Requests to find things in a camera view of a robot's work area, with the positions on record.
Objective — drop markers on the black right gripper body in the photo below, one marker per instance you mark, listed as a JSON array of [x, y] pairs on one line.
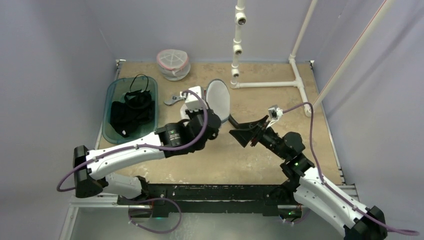
[[257, 134]]

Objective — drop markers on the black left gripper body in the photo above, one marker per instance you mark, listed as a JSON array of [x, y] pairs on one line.
[[193, 113]]

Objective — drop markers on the white mesh laundry bag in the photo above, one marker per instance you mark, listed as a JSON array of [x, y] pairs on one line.
[[217, 98]]

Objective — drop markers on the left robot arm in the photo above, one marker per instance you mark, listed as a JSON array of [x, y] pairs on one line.
[[95, 170]]

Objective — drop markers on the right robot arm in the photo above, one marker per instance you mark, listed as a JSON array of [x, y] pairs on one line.
[[309, 187]]

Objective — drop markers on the pink trimmed mesh laundry bag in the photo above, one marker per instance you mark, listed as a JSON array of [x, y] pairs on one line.
[[173, 64]]

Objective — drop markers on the black bra in bin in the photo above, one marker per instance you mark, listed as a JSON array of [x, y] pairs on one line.
[[137, 109]]

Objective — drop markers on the teal plastic bin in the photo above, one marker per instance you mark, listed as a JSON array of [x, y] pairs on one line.
[[116, 92]]

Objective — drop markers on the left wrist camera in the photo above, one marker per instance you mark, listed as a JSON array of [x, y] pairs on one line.
[[194, 100]]

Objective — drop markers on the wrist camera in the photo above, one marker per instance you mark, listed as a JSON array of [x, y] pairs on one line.
[[275, 113], [194, 100]]

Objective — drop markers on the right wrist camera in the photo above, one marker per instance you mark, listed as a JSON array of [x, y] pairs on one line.
[[275, 113]]

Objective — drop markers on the red handled adjustable wrench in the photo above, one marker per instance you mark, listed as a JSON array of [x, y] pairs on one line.
[[173, 100]]

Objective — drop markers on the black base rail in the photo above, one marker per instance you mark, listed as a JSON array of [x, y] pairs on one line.
[[163, 198]]

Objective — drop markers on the white PVC pipe frame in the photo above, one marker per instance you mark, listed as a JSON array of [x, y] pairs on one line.
[[240, 20]]

